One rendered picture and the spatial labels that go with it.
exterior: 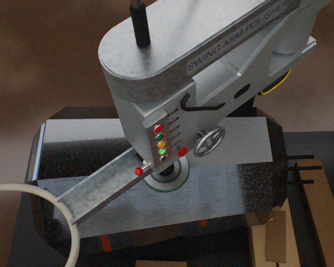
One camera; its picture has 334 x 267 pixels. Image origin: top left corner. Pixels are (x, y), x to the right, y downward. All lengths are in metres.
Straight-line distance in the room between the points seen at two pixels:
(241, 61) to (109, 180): 0.68
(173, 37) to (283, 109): 2.03
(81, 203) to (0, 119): 1.84
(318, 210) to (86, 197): 1.56
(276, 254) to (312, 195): 0.50
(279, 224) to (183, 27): 1.56
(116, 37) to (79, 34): 2.50
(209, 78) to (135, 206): 0.80
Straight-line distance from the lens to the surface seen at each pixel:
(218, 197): 1.92
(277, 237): 2.41
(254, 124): 1.98
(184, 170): 1.78
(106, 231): 2.01
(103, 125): 2.02
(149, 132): 1.18
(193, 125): 1.40
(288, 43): 1.65
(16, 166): 3.05
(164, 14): 1.18
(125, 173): 1.59
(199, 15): 1.17
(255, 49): 1.41
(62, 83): 3.32
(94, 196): 1.57
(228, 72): 1.42
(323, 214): 2.65
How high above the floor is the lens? 2.50
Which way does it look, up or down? 60 degrees down
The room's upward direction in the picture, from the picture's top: 8 degrees counter-clockwise
